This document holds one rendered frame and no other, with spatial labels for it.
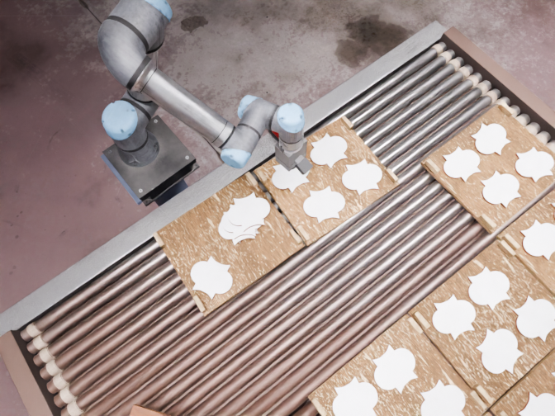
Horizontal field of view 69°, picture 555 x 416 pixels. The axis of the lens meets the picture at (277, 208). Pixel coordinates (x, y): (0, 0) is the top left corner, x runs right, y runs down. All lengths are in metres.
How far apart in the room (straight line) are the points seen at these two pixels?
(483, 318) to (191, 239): 1.00
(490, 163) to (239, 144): 0.97
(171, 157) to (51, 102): 1.76
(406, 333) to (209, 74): 2.19
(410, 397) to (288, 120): 0.91
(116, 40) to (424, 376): 1.27
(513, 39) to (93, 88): 2.93
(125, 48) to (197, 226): 0.66
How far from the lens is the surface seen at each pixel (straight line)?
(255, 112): 1.18
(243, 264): 1.41
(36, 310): 1.64
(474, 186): 1.63
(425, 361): 1.44
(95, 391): 1.52
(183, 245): 1.47
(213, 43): 3.16
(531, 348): 1.57
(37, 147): 3.10
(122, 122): 1.44
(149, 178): 1.58
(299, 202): 1.47
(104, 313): 1.53
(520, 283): 1.59
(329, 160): 1.53
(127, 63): 1.09
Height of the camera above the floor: 2.31
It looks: 70 degrees down
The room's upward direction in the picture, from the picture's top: 5 degrees counter-clockwise
